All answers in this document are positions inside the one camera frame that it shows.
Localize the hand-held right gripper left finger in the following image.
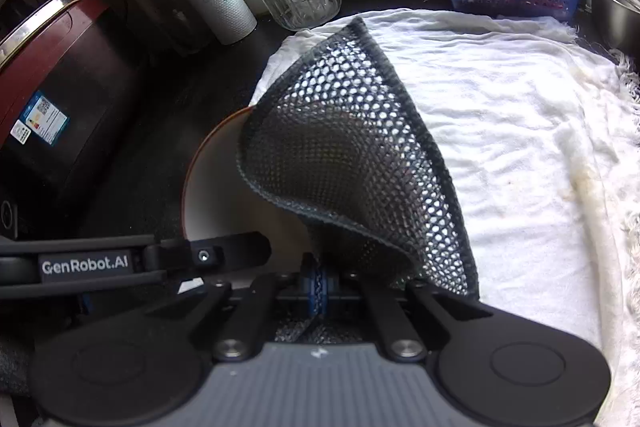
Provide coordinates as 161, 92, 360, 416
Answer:
142, 269, 322, 361

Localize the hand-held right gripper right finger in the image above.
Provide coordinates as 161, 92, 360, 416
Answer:
321, 269, 494, 361

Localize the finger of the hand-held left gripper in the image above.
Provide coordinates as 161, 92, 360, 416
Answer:
145, 231, 272, 281

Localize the white bowl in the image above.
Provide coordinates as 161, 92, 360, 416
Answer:
181, 104, 321, 289

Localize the grey mesh dish cloth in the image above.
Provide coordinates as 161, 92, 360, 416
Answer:
236, 17, 481, 344

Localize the dark red rice cooker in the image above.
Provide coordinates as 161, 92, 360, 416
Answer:
0, 0, 146, 228

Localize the white towel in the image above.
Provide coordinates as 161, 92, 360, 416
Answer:
248, 8, 640, 427

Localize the rectangular steel container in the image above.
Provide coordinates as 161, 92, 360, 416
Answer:
584, 0, 640, 58

